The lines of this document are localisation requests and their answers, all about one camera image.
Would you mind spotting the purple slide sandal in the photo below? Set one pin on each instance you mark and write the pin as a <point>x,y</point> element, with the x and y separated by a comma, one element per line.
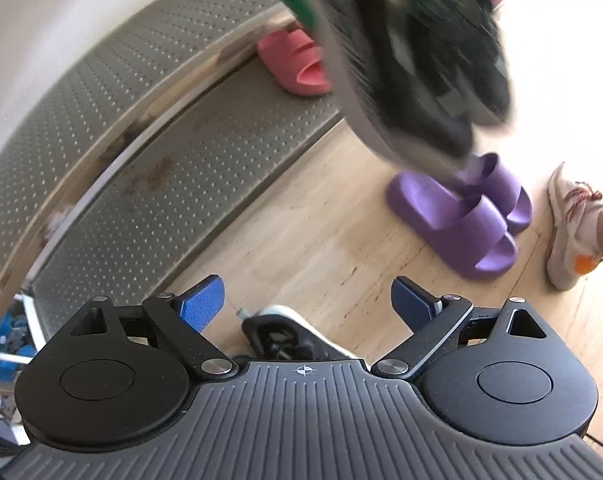
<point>496,182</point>
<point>469,234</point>

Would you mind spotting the metal shoe rack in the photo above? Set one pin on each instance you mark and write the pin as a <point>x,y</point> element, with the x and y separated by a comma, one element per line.
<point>144,151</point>

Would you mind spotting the black teal sneaker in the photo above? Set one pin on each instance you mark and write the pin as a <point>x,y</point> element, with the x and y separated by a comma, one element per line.
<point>279,333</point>
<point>414,77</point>

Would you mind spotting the beige sneaker orange accent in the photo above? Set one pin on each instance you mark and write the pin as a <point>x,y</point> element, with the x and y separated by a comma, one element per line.
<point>576,246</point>

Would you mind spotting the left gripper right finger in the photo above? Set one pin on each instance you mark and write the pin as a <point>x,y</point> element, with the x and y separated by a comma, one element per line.
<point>432,320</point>

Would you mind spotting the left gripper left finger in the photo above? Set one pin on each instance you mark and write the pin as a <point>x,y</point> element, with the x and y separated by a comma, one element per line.
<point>180,321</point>

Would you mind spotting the pink slide sandal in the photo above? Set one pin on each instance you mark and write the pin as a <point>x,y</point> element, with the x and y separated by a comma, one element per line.
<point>295,61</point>

